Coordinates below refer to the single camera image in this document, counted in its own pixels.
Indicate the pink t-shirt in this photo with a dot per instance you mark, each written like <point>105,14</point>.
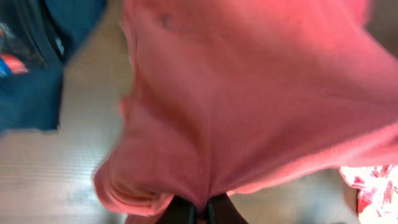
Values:
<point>377,192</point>

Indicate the navy folded t-shirt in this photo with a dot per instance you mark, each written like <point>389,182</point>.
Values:
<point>32,100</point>

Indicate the black printed folded t-shirt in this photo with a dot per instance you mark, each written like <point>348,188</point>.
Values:
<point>29,39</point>

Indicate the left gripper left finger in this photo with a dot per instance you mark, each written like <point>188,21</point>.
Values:
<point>179,211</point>

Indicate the red-orange t-shirt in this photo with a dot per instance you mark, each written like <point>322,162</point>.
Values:
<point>236,96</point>

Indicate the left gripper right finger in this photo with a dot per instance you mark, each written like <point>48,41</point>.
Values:
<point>221,210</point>

